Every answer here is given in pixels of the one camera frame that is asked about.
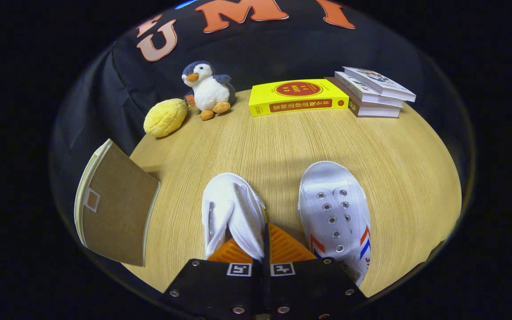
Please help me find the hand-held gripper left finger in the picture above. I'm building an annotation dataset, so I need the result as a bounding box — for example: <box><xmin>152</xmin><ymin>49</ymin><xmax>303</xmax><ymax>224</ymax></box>
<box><xmin>163</xmin><ymin>224</ymin><xmax>268</xmax><ymax>320</ymax></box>

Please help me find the white paperback book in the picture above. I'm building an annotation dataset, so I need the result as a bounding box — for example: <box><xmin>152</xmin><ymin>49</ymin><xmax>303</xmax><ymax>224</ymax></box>
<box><xmin>335</xmin><ymin>71</ymin><xmax>404</xmax><ymax>108</ymax></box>

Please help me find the yellow book red circle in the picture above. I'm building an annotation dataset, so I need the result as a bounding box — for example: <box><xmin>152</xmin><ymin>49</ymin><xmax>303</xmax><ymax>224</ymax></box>
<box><xmin>248</xmin><ymin>79</ymin><xmax>350</xmax><ymax>117</ymax></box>

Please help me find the white canvas shoe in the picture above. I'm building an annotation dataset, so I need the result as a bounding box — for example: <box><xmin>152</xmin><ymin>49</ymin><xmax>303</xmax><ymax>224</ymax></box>
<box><xmin>201</xmin><ymin>172</ymin><xmax>267</xmax><ymax>260</ymax></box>
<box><xmin>297</xmin><ymin>161</ymin><xmax>372</xmax><ymax>287</ymax></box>

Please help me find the white floral cover book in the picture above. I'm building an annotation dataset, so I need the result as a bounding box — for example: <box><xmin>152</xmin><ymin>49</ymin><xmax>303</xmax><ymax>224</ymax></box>
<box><xmin>343</xmin><ymin>67</ymin><xmax>416</xmax><ymax>103</ymax></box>

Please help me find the brown fabric storage box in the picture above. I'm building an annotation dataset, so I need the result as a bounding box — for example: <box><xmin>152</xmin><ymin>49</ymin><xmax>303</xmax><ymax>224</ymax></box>
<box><xmin>74</xmin><ymin>139</ymin><xmax>162</xmax><ymax>267</ymax></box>

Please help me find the penguin plush toy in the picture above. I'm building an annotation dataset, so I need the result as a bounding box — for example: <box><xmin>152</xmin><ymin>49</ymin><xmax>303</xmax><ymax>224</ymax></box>
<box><xmin>181</xmin><ymin>61</ymin><xmax>236</xmax><ymax>121</ymax></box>

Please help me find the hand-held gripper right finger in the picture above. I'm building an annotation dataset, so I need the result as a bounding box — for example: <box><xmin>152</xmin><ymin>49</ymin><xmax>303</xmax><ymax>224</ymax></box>
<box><xmin>267</xmin><ymin>224</ymin><xmax>368</xmax><ymax>320</ymax></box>

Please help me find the yellow fuzzy plush ball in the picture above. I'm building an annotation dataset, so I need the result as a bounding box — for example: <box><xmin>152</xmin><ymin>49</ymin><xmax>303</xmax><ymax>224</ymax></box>
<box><xmin>144</xmin><ymin>98</ymin><xmax>188</xmax><ymax>138</ymax></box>

